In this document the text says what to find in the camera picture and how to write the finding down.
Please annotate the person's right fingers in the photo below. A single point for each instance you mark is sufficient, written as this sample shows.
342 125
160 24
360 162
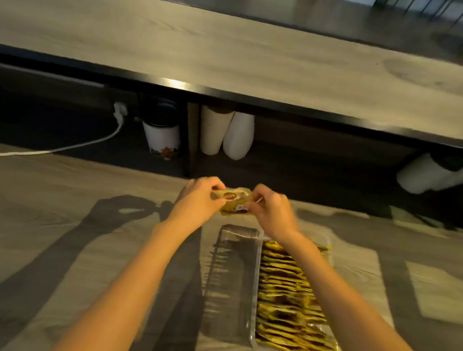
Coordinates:
257 198

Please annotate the clear plastic tray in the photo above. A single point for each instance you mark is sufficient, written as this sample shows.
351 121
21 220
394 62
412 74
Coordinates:
230 280

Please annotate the white cup with black lid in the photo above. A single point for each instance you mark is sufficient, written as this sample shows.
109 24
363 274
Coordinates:
161 131

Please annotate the person's left fingers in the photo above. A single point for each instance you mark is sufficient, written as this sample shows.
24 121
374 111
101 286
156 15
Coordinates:
213 187

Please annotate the person's right forearm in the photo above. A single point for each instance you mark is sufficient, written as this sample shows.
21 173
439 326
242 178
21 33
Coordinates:
360 319

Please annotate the clear plastic wrapper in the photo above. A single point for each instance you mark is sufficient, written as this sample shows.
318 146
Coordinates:
339 283

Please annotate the row of yellow packets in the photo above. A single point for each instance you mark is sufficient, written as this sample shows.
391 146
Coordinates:
288 303

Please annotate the person's right hand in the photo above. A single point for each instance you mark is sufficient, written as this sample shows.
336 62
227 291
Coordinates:
272 214

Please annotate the yellow snack packet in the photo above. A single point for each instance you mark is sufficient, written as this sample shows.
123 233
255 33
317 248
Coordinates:
235 200

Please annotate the person's left hand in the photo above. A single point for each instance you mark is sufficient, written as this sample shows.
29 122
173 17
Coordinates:
195 202

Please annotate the black metal chair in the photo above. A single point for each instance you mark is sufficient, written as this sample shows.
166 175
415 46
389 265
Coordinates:
422 5

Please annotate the person's left forearm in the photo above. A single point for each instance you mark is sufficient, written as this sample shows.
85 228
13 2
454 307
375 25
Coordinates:
128 290

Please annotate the stack of white paper cups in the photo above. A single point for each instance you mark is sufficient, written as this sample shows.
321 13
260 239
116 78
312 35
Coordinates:
239 136
421 173
212 130

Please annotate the white power plug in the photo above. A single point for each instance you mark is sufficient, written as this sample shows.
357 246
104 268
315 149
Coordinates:
120 110

